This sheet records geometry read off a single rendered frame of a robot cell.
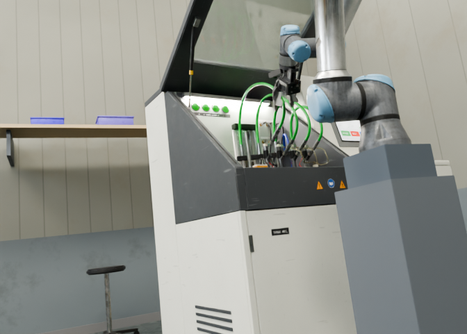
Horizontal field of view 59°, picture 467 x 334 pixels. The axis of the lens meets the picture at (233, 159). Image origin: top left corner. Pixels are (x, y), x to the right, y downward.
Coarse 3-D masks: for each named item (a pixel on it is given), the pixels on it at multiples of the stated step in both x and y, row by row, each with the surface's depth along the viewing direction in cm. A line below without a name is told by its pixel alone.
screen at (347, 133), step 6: (336, 126) 226; (342, 126) 229; (348, 126) 231; (354, 126) 234; (360, 126) 237; (336, 132) 224; (342, 132) 226; (348, 132) 229; (354, 132) 232; (360, 132) 234; (336, 138) 222; (342, 138) 224; (348, 138) 226; (354, 138) 229; (342, 144) 222; (348, 144) 224; (354, 144) 227
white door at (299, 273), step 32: (256, 224) 152; (288, 224) 159; (320, 224) 168; (256, 256) 149; (288, 256) 156; (320, 256) 164; (256, 288) 146; (288, 288) 153; (320, 288) 161; (288, 320) 150; (320, 320) 157; (352, 320) 165
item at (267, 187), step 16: (256, 176) 156; (272, 176) 160; (288, 176) 165; (304, 176) 169; (320, 176) 174; (336, 176) 179; (256, 192) 155; (272, 192) 159; (288, 192) 163; (304, 192) 167; (320, 192) 172; (256, 208) 153; (272, 208) 160
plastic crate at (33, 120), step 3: (30, 117) 354; (33, 117) 355; (36, 117) 355; (39, 117) 356; (42, 117) 357; (45, 117) 358; (48, 117) 359; (51, 117) 360; (54, 117) 361; (57, 117) 362; (60, 117) 363; (63, 117) 364; (33, 120) 355; (36, 120) 355; (39, 120) 356; (42, 120) 357; (45, 120) 358; (48, 120) 359; (51, 120) 360; (54, 120) 361; (57, 120) 362; (60, 120) 363; (63, 120) 364; (33, 123) 354; (36, 123) 355; (39, 123) 356; (42, 123) 357; (45, 123) 358; (48, 123) 359; (51, 123) 360; (54, 123) 361; (57, 123) 362; (60, 123) 363; (63, 123) 364
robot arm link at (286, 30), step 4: (284, 28) 160; (288, 28) 159; (292, 28) 159; (296, 28) 159; (284, 32) 160; (288, 32) 159; (292, 32) 159; (296, 32) 159; (280, 36) 163; (284, 36) 160; (288, 36) 167; (280, 40) 164; (284, 40) 159; (280, 44) 164; (280, 48) 165; (280, 52) 166; (284, 52) 164; (288, 56) 164
